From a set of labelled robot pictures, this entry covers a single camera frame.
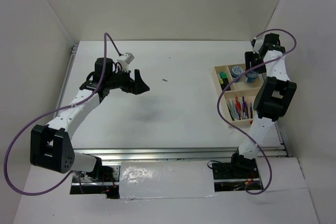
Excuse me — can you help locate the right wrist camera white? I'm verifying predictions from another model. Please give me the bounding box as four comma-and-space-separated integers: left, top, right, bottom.
251, 37, 264, 54

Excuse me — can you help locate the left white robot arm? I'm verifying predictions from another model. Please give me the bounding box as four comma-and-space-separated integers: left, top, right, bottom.
30, 53, 150, 182

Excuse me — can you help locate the beige divided organizer tray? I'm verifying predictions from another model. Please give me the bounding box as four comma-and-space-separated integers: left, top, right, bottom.
212, 64, 263, 128

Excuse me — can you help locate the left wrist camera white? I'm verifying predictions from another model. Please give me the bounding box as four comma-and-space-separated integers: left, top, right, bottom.
117, 52, 134, 72

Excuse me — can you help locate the dark blue gel pen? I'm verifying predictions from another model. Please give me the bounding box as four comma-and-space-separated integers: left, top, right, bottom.
241, 97, 248, 119

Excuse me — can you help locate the green highlighter marker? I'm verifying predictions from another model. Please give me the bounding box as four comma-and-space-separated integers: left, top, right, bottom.
220, 73, 227, 79

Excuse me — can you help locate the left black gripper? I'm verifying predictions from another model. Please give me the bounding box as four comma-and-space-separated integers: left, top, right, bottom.
107, 66, 150, 95

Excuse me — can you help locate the red gel pen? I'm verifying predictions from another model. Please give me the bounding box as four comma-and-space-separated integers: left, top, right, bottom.
235, 97, 243, 120

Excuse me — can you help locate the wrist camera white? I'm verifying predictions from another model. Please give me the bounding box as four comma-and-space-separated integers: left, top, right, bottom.
251, 37, 264, 54
117, 52, 134, 72

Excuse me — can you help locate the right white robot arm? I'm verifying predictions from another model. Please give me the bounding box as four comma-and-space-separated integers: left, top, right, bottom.
229, 33, 297, 178

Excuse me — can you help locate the violet clear-cap pen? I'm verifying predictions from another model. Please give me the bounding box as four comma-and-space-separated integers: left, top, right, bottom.
248, 102, 253, 119

